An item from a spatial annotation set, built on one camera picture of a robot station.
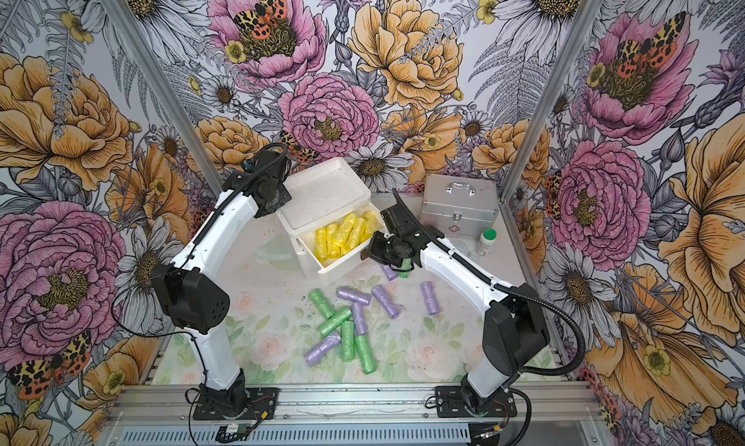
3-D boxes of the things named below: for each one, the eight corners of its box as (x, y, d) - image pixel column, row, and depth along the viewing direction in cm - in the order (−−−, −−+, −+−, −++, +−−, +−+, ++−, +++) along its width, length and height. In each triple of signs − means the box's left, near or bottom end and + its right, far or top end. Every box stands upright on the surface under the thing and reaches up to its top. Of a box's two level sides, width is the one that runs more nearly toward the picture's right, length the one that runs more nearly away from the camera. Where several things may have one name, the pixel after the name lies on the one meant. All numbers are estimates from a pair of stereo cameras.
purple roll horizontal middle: (336, 297, 95) (335, 293, 93) (339, 289, 96) (339, 285, 94) (369, 305, 93) (368, 302, 91) (371, 298, 94) (371, 294, 93)
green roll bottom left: (341, 362, 82) (340, 360, 81) (341, 323, 89) (341, 320, 88) (354, 361, 82) (354, 359, 81) (354, 322, 89) (354, 319, 88)
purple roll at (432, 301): (429, 315, 92) (430, 312, 90) (421, 285, 98) (421, 282, 96) (440, 313, 92) (441, 310, 90) (431, 284, 99) (432, 280, 97)
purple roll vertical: (355, 336, 87) (354, 333, 85) (351, 305, 93) (351, 302, 91) (369, 333, 87) (368, 330, 85) (364, 303, 93) (364, 300, 91)
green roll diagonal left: (322, 337, 86) (321, 335, 85) (316, 328, 88) (315, 325, 87) (352, 316, 90) (352, 314, 89) (346, 307, 92) (345, 304, 91)
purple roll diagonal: (392, 319, 91) (393, 316, 89) (372, 293, 96) (372, 289, 94) (401, 313, 92) (402, 309, 90) (381, 287, 98) (381, 283, 96)
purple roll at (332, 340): (310, 369, 82) (308, 366, 79) (304, 360, 83) (302, 357, 81) (342, 341, 86) (341, 338, 84) (336, 333, 88) (335, 330, 85)
